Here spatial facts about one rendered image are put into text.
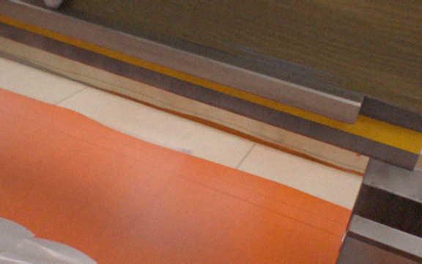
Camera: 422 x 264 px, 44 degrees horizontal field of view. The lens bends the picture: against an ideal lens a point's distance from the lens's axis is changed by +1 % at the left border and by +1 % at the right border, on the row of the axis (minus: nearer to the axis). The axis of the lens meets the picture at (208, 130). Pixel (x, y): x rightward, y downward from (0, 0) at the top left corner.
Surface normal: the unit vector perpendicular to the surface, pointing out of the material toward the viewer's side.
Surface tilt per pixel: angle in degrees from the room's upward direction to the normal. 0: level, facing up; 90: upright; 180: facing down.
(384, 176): 45
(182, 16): 90
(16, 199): 0
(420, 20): 90
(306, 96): 90
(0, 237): 8
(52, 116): 0
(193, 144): 0
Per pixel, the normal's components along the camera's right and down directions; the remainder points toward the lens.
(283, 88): -0.39, 0.38
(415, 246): -0.17, -0.34
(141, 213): 0.15, -0.87
